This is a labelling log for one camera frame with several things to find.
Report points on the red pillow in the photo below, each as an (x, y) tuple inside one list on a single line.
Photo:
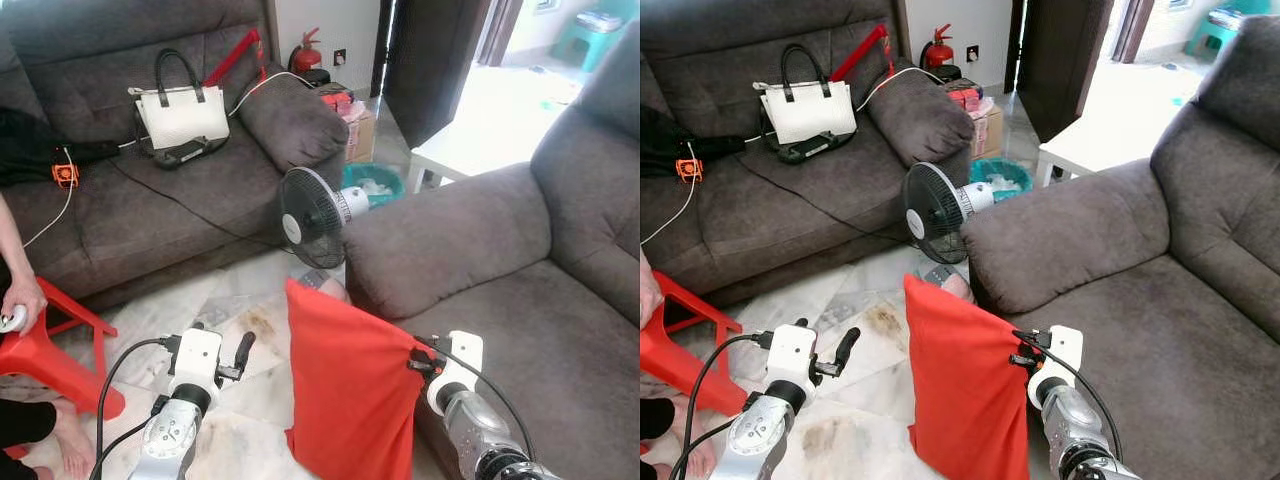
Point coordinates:
[(965, 400), (350, 400)]

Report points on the white round object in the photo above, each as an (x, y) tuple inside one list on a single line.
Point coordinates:
[(10, 322)]

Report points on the person's forearm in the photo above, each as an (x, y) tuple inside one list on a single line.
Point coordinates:
[(12, 240)]

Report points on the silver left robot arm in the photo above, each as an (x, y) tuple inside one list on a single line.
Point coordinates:
[(165, 445), (745, 445)]

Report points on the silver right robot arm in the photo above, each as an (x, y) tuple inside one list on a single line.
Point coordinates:
[(1075, 425), (480, 430)]

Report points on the dark grey two-seat sofa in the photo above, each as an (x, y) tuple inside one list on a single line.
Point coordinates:
[(520, 320), (1150, 330)]

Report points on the dark grey long sofa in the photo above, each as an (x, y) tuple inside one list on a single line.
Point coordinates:
[(800, 210), (170, 215)]

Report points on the person's hand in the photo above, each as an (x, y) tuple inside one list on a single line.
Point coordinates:
[(25, 295), (648, 295)]

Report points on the red plastic stool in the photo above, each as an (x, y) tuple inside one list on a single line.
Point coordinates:
[(670, 350), (40, 355)]

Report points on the black and white fan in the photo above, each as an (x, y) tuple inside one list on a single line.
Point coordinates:
[(930, 210), (305, 215)]

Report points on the teal basket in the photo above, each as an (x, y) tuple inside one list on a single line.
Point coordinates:
[(1020, 180), (395, 185)]

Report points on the black flat device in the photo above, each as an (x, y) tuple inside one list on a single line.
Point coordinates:
[(180, 155), (805, 150)]

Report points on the person's leg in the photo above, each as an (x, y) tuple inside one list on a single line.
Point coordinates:
[(20, 425), (652, 420)]

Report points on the small orange device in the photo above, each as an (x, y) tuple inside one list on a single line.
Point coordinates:
[(688, 170), (65, 176)]

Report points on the cardboard box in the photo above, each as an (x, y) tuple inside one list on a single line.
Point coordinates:
[(362, 135), (992, 130)]

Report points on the black cloth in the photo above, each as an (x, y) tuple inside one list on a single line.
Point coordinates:
[(665, 145), (30, 150)]

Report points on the white table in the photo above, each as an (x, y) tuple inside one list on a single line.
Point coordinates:
[(480, 130), (1110, 125)]

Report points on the red packets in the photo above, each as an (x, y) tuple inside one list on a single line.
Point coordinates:
[(965, 98), (338, 102)]

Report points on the red pole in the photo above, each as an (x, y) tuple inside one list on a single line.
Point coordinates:
[(860, 52), (232, 58)]

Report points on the red fire extinguisher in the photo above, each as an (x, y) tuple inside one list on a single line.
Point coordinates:
[(938, 55), (307, 60)]

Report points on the dark brown door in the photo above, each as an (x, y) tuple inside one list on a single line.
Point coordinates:
[(1060, 60), (430, 60)]

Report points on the teal plastic stool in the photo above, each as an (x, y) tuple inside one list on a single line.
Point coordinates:
[(1205, 35), (575, 40)]

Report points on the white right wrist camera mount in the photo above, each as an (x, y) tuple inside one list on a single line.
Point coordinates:
[(462, 360), (1065, 350)]

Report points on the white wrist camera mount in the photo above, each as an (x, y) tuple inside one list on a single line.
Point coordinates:
[(197, 360), (790, 355), (1065, 350), (462, 360)]

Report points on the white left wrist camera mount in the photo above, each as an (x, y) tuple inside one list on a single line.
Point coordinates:
[(790, 355), (197, 360)]

